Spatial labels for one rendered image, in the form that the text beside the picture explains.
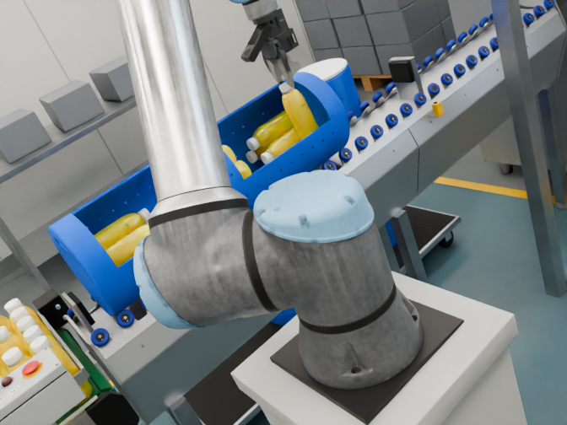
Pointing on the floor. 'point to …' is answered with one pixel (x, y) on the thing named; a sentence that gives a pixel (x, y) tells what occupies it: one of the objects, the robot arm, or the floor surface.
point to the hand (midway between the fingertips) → (284, 84)
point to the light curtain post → (529, 140)
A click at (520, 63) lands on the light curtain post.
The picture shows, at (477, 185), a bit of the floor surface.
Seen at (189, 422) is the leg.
